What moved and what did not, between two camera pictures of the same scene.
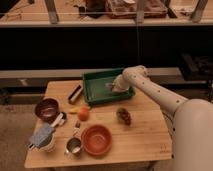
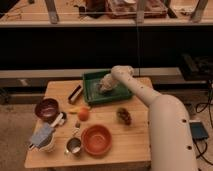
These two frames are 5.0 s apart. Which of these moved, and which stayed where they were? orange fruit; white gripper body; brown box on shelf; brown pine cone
Moved: white gripper body
Stayed: orange fruit; brown box on shelf; brown pine cone
